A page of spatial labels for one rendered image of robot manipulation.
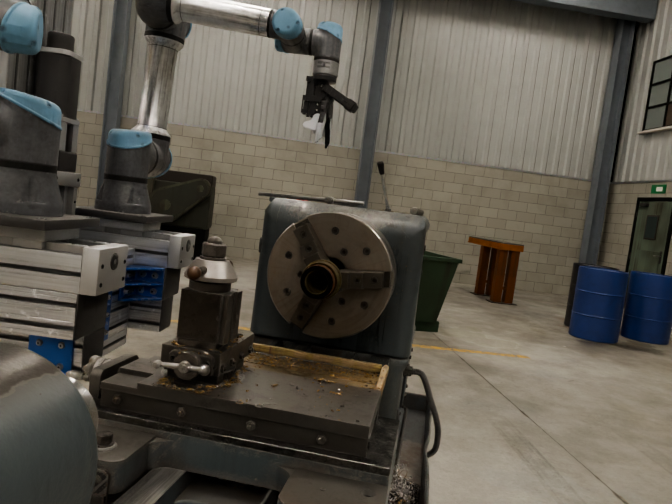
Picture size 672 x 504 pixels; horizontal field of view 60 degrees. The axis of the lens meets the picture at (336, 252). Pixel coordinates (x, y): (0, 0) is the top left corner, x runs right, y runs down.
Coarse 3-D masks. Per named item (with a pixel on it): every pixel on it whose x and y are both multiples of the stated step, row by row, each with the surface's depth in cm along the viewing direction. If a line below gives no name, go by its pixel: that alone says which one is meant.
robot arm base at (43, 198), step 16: (0, 160) 110; (0, 176) 109; (16, 176) 110; (32, 176) 111; (48, 176) 114; (0, 192) 109; (16, 192) 109; (32, 192) 111; (48, 192) 113; (0, 208) 108; (16, 208) 109; (32, 208) 110; (48, 208) 113
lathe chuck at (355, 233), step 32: (320, 224) 142; (352, 224) 141; (288, 256) 145; (352, 256) 141; (384, 256) 140; (288, 288) 145; (352, 288) 142; (384, 288) 140; (288, 320) 145; (320, 320) 144; (352, 320) 142
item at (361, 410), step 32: (96, 384) 86; (128, 384) 84; (192, 384) 85; (256, 384) 88; (288, 384) 90; (160, 416) 82; (192, 416) 82; (224, 416) 81; (256, 416) 80; (288, 416) 79; (320, 416) 78; (352, 416) 80; (320, 448) 79; (352, 448) 78
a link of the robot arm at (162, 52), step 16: (160, 32) 169; (176, 32) 171; (160, 48) 171; (176, 48) 174; (160, 64) 171; (144, 80) 173; (160, 80) 172; (144, 96) 172; (160, 96) 173; (144, 112) 172; (160, 112) 173; (144, 128) 172; (160, 128) 174; (160, 144) 174; (160, 160) 173
